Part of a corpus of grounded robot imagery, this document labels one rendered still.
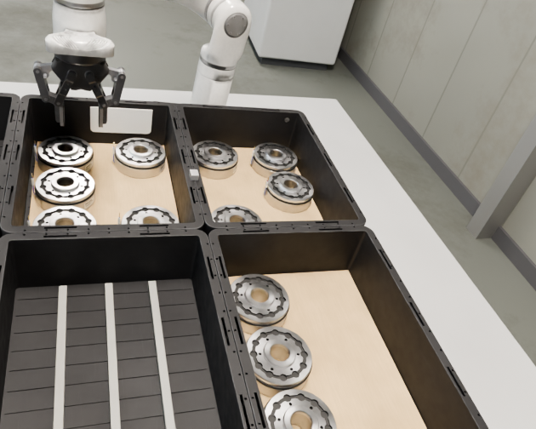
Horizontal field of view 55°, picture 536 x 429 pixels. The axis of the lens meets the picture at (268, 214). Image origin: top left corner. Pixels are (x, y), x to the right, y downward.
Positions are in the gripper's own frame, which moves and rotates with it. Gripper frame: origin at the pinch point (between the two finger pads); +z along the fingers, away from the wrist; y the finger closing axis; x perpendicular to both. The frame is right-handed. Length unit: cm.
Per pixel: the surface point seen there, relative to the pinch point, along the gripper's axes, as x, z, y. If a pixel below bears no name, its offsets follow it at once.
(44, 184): 0.2, 14.2, 6.5
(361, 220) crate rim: 20, 7, -47
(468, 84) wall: -129, 49, -196
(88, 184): 0.0, 14.5, -1.1
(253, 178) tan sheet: -5.7, 17.4, -35.3
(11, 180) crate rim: 7.7, 7.4, 10.7
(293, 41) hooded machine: -241, 80, -140
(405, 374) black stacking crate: 46, 16, -47
